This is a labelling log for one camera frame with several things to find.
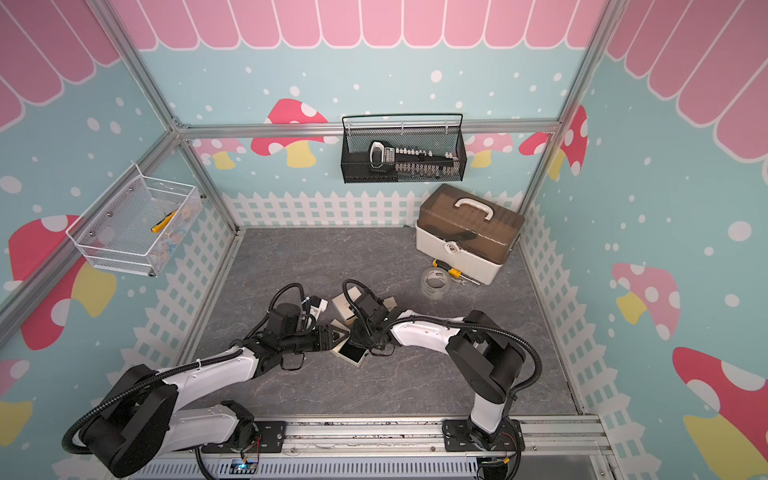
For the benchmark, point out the clear tape roll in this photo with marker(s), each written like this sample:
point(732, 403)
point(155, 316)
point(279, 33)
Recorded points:
point(435, 283)

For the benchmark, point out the small green circuit board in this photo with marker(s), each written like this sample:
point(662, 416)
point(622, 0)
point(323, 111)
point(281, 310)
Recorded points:
point(244, 467)

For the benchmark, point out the brown lid white toolbox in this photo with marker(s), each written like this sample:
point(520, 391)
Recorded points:
point(473, 235)

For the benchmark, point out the cream tan-drawer jewelry box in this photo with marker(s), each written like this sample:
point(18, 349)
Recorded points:
point(390, 303)

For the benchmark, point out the white wire wall basket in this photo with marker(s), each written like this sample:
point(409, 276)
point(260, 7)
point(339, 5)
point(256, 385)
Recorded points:
point(115, 231)

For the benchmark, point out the black mounting plate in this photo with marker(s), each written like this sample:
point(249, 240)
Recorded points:
point(264, 436)
point(463, 436)

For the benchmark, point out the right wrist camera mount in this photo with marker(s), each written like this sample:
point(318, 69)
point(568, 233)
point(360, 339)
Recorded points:
point(370, 309)

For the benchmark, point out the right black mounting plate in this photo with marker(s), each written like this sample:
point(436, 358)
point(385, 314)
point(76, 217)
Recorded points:
point(463, 436)

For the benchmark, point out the black socket bit set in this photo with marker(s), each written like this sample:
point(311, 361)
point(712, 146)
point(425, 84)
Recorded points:
point(403, 163)

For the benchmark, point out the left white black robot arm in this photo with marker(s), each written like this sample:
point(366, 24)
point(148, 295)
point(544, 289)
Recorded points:
point(147, 412)

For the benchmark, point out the yellow black utility knife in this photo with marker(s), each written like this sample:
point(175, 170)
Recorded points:
point(161, 225)

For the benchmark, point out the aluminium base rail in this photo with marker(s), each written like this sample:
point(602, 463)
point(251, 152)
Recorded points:
point(556, 447)

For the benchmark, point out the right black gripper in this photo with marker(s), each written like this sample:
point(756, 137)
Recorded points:
point(354, 333)

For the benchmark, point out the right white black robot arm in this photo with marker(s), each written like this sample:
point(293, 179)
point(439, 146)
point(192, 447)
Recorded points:
point(495, 363)

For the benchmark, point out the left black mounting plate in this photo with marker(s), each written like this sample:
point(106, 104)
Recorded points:
point(264, 436)

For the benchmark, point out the black wire wall basket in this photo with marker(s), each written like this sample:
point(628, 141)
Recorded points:
point(438, 132)

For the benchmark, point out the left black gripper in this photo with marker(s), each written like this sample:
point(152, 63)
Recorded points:
point(328, 340)

